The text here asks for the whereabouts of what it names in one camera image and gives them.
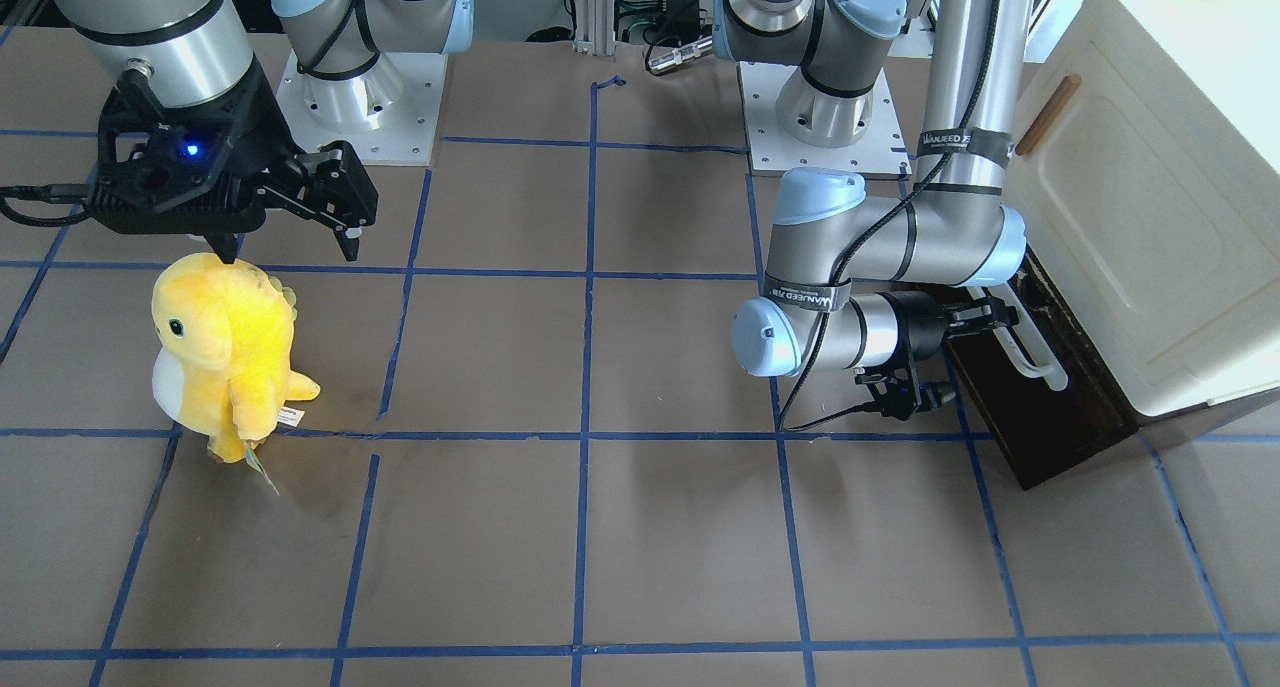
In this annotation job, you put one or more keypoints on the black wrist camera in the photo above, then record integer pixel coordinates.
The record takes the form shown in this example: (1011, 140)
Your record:
(902, 397)

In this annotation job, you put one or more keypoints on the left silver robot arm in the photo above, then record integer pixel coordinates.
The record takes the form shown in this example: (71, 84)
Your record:
(843, 276)

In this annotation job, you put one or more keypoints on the aluminium frame post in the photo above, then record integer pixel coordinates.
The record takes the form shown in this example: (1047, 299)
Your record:
(594, 27)

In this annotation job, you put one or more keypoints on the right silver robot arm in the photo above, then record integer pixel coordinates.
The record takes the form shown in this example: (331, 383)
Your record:
(194, 50)

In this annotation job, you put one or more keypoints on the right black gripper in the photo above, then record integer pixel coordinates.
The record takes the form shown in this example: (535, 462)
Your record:
(262, 119)

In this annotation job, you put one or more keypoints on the dark wooden drawer front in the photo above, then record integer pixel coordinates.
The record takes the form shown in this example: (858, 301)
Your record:
(1042, 432)

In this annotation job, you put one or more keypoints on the yellow plush toy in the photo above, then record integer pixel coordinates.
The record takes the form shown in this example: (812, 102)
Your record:
(227, 331)

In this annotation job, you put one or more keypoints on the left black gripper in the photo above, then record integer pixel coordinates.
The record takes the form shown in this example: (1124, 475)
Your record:
(922, 326)

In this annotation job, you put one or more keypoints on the white drawer handle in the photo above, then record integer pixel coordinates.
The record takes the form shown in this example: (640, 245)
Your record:
(1023, 343)

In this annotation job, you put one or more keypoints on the cream white cabinet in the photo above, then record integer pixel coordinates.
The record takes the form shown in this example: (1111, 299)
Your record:
(1151, 199)

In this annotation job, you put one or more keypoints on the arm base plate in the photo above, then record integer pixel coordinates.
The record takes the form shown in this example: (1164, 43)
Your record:
(791, 124)
(389, 114)

